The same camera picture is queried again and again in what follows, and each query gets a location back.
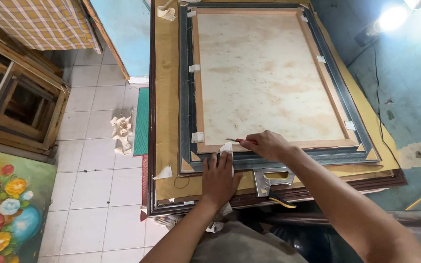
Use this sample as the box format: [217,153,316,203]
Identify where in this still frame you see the person's left hand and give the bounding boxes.
[201,151,244,209]

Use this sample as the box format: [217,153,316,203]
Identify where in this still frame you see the light blue board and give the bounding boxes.
[82,0,151,80]

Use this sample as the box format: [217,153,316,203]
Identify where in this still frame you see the red utility knife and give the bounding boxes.
[225,138,258,145]

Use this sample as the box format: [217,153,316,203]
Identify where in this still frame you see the green mat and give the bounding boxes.
[133,87,150,157]

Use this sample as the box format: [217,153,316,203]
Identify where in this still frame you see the black cable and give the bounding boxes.
[372,43,402,169]

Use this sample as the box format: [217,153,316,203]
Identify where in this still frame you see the crumpled tape wad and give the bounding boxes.
[156,0,177,22]

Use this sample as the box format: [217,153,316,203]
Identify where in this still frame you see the large dark brown frame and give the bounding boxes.
[147,0,408,218]

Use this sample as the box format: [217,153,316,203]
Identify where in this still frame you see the metal staple gun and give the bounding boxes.
[253,168,297,209]

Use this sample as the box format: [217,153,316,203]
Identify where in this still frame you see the yellow checked cloth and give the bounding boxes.
[0,0,104,54]

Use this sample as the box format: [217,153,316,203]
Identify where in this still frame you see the person's right hand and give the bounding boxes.
[239,130,296,163]

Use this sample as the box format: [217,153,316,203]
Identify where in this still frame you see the bright work lamp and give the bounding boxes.
[354,0,421,48]

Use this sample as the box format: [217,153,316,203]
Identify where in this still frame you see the red mat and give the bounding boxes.
[141,155,149,206]

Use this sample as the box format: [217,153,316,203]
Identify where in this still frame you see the brown paper sheet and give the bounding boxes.
[154,0,401,202]

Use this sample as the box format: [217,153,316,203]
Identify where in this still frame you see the torn white paper scrap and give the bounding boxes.
[152,165,174,180]

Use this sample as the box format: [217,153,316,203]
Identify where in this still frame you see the white tape strip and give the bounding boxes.
[219,142,235,177]

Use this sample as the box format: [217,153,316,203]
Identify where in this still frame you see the stack of wooden frames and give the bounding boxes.
[0,25,71,155]

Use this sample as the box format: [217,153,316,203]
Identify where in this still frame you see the person's grey trousers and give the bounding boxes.
[190,218,309,263]

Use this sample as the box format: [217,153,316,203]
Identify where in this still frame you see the grey picture frame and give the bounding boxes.
[178,2,381,174]

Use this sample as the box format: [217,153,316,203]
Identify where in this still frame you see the flower painting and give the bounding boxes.
[0,146,58,263]

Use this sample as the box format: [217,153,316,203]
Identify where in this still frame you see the stretched canvas with wooden bars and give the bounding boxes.
[191,8,360,154]

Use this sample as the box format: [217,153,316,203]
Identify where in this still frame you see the crumpled cream paper heap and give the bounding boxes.
[110,111,134,155]

